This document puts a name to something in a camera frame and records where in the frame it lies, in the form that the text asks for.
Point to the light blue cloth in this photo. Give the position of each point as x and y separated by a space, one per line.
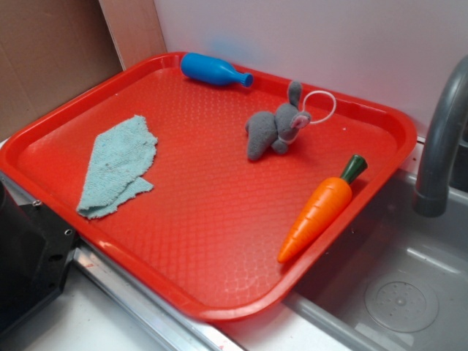
120 158

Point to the brown cardboard panel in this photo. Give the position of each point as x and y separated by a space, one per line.
52 51

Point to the gray plush bunny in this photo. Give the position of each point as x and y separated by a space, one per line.
278 130

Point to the orange toy carrot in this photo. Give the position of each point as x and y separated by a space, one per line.
324 206

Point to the red plastic tray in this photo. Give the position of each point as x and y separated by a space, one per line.
207 236

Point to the blue plastic bottle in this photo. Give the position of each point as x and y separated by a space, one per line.
214 71

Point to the gray toy sink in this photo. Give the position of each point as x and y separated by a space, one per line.
393 280

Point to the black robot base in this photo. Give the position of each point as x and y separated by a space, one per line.
36 249

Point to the gray toy faucet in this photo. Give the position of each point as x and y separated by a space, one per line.
444 159

